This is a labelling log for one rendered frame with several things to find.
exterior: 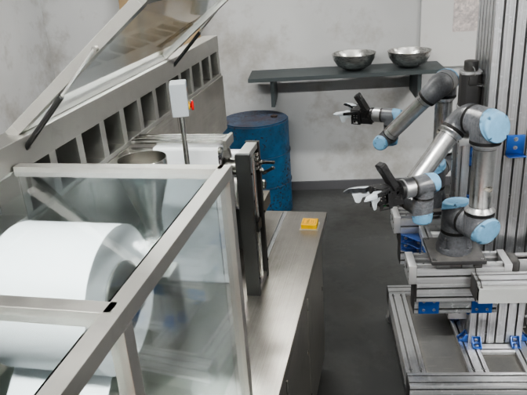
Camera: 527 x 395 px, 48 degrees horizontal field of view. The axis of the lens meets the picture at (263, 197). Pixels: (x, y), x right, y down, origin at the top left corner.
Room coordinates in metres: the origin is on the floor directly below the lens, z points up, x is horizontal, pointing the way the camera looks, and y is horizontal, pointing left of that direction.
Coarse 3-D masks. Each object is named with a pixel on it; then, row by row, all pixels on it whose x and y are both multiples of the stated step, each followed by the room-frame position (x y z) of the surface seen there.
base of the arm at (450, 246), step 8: (440, 232) 2.24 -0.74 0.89; (440, 240) 2.21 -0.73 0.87; (448, 240) 2.18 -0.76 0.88; (456, 240) 2.17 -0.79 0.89; (464, 240) 2.17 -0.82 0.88; (440, 248) 2.19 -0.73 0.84; (448, 248) 2.17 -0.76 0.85; (456, 248) 2.16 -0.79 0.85; (464, 248) 2.16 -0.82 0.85; (456, 256) 2.15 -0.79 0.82
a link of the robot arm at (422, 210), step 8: (408, 200) 2.05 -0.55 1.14; (416, 200) 1.99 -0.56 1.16; (424, 200) 1.97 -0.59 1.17; (432, 200) 1.99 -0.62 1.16; (408, 208) 2.04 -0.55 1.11; (416, 208) 1.99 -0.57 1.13; (424, 208) 1.97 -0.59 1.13; (432, 208) 1.99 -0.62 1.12; (416, 216) 1.98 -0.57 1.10; (424, 216) 1.97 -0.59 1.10; (432, 216) 1.99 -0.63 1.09; (424, 224) 1.98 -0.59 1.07
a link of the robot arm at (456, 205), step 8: (448, 200) 2.24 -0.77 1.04; (456, 200) 2.22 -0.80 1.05; (464, 200) 2.21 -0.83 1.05; (448, 208) 2.19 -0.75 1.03; (456, 208) 2.17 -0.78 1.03; (448, 216) 2.19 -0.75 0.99; (456, 216) 2.14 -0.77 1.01; (448, 224) 2.19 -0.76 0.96; (448, 232) 2.19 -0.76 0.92; (456, 232) 2.17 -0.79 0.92
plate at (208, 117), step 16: (208, 96) 2.95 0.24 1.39; (192, 112) 2.70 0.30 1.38; (208, 112) 2.92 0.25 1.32; (224, 112) 3.20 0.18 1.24; (160, 128) 2.31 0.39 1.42; (176, 128) 2.48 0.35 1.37; (192, 128) 2.67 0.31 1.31; (208, 128) 2.90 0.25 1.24; (224, 128) 3.17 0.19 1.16; (144, 144) 2.14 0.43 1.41; (112, 160) 1.88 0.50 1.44
